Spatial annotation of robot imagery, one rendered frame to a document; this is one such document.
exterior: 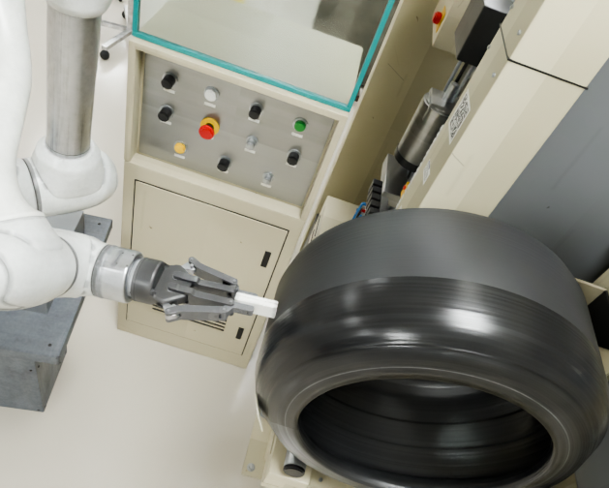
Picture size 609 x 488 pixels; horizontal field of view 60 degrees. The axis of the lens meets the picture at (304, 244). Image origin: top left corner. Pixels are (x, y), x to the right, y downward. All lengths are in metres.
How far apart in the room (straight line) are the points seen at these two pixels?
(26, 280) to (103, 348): 1.51
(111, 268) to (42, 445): 1.28
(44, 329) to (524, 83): 1.25
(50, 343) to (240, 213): 0.61
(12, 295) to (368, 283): 0.47
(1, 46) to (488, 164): 0.82
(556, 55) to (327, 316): 0.50
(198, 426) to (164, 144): 1.07
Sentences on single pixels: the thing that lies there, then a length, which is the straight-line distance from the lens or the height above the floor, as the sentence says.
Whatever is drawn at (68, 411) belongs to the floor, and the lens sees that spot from 2.14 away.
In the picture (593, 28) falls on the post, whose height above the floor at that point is 1.73.
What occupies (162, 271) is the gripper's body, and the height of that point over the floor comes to 1.23.
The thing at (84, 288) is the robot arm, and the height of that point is 1.21.
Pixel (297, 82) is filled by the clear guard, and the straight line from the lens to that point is 1.33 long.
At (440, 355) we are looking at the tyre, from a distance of 0.73.
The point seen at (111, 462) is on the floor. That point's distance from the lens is 2.06.
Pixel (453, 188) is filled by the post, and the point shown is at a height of 1.41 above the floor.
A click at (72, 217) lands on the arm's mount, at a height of 0.73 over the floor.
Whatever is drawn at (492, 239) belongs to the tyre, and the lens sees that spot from 0.84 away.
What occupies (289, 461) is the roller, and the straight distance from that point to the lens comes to 1.13.
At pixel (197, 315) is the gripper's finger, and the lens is 0.87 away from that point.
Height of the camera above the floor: 1.95
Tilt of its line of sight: 45 degrees down
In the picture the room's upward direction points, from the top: 23 degrees clockwise
